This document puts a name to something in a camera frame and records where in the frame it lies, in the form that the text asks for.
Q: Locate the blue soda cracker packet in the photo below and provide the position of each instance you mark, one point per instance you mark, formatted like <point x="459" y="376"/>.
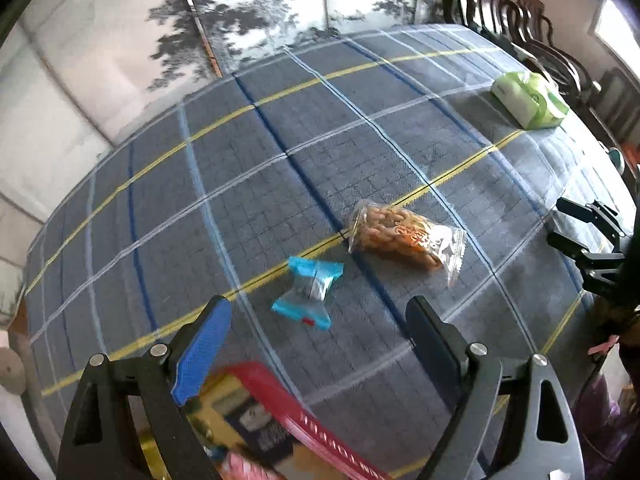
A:
<point x="265" y="430"/>

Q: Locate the red snack packet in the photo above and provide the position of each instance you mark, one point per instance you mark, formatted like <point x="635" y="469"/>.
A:
<point x="247" y="467"/>

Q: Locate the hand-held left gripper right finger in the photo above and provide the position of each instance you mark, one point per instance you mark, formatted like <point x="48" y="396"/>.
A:
<point x="435" y="350"/>

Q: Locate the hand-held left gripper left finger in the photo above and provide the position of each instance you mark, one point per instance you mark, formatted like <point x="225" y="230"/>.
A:
<point x="202" y="350"/>

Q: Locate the red and gold candy box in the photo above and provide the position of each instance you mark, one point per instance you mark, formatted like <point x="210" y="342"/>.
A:
<point x="300" y="420"/>

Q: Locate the green tissue pack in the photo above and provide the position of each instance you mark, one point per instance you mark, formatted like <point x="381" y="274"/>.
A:
<point x="525" y="100"/>

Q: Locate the purple cloth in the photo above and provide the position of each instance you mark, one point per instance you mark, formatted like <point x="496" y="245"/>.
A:
<point x="605" y="410"/>

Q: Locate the window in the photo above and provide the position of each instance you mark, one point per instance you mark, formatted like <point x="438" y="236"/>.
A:
<point x="612" y="25"/>

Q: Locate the grey plaid tablecloth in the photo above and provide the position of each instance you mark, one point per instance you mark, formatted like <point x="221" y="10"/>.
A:
<point x="200" y="185"/>

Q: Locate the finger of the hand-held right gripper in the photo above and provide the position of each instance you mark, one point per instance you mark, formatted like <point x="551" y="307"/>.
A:
<point x="602" y="216"/>
<point x="602" y="272"/>

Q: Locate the blue candy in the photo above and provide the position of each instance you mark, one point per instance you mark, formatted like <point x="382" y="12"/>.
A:
<point x="307" y="285"/>

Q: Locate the small teal object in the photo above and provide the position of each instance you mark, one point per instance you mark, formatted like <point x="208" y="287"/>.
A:
<point x="616" y="159"/>

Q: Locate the beige round object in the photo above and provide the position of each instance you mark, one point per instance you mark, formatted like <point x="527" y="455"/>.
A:
<point x="10" y="367"/>

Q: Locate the orange fried snack packet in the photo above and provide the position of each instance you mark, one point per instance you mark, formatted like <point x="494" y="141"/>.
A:
<point x="395" y="235"/>

